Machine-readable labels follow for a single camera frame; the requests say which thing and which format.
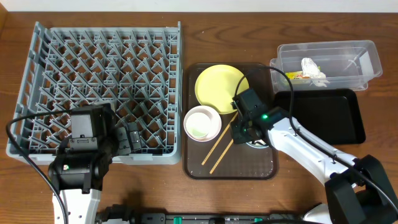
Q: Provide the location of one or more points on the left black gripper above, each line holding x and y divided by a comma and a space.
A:
121, 140

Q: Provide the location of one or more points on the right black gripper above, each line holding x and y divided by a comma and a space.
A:
237, 134

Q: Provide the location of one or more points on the light blue bowl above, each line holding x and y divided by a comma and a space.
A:
259, 144

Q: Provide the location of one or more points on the white bowl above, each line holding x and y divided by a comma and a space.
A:
215, 126

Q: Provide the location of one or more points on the yellow green snack wrapper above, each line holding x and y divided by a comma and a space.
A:
299, 75

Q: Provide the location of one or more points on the white tissue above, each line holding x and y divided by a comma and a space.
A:
312, 71

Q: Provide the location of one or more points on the light green cup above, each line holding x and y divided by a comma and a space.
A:
198, 125

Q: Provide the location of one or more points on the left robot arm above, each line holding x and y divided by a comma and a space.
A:
84, 158

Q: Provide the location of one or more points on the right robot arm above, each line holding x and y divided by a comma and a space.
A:
357, 190

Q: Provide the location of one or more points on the grey plastic dishwasher rack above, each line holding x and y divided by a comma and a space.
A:
139, 69

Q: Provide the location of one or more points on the black waste tray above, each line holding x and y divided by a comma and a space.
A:
332, 115

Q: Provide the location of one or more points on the upper wooden chopstick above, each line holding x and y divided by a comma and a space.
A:
219, 139

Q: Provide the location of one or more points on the wooden chopstick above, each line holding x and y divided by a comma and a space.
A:
219, 139
221, 156

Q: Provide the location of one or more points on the lower wooden chopstick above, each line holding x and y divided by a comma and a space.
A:
221, 156

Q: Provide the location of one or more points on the dark brown serving tray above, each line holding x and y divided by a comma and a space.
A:
241, 161

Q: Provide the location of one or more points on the yellow round plate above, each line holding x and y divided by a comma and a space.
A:
215, 87

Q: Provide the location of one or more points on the clear plastic bin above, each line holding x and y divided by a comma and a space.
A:
346, 64

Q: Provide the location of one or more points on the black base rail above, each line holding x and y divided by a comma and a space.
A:
217, 218

